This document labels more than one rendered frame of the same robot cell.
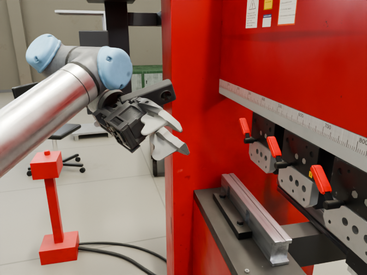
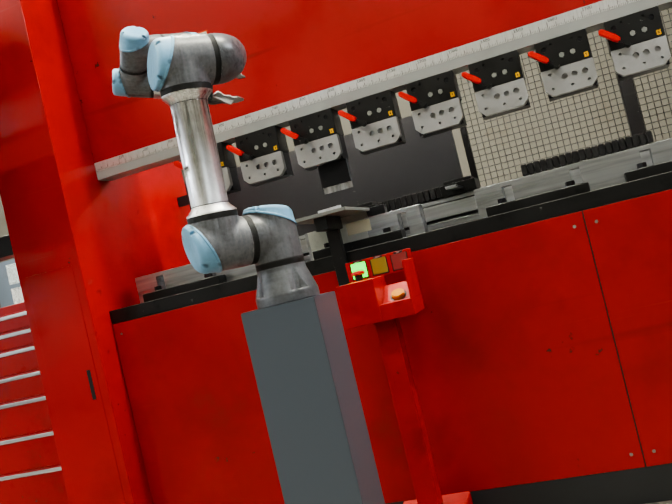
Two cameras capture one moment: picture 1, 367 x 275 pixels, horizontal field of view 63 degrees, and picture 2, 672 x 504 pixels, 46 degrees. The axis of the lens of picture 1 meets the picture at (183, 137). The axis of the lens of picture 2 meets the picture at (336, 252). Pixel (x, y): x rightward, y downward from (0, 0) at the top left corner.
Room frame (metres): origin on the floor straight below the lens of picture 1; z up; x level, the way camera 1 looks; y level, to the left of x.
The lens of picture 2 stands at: (-0.76, 1.87, 0.80)
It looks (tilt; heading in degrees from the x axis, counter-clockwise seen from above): 2 degrees up; 301
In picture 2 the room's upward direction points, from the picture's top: 13 degrees counter-clockwise
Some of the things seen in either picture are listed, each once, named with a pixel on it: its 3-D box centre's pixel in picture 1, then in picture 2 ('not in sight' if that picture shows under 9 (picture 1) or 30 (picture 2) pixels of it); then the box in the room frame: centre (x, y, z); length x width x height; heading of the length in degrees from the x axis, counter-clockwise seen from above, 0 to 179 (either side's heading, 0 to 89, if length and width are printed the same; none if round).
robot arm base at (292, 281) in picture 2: not in sight; (284, 281); (0.30, 0.33, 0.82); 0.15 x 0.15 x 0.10
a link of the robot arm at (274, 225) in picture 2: not in sight; (270, 233); (0.31, 0.33, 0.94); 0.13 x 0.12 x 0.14; 57
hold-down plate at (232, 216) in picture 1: (230, 213); (184, 288); (1.07, -0.19, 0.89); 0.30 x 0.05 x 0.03; 13
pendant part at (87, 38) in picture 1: (98, 69); not in sight; (1.55, 0.43, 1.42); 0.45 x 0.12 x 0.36; 13
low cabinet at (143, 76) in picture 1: (149, 79); not in sight; (8.84, 0.97, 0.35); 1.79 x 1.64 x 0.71; 106
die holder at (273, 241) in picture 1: (249, 210); (202, 275); (1.03, -0.26, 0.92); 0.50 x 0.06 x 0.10; 13
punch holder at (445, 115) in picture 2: not in sight; (436, 104); (0.13, -0.46, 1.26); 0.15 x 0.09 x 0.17; 13
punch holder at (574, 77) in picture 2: not in sight; (566, 65); (-0.26, -0.54, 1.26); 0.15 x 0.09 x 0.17; 13
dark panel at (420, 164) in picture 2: not in sight; (321, 200); (0.84, -0.83, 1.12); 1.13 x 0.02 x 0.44; 13
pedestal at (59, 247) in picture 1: (53, 206); not in sight; (1.90, 0.93, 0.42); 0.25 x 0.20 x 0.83; 103
